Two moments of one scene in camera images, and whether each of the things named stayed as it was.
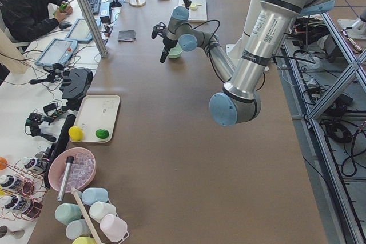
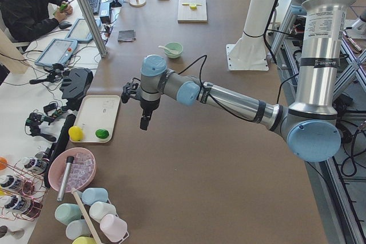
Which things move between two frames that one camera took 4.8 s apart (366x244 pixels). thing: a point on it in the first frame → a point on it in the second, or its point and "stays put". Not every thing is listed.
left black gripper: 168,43 → 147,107
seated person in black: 29,6 stays put
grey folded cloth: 126,35 stays put
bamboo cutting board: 199,14 stays put
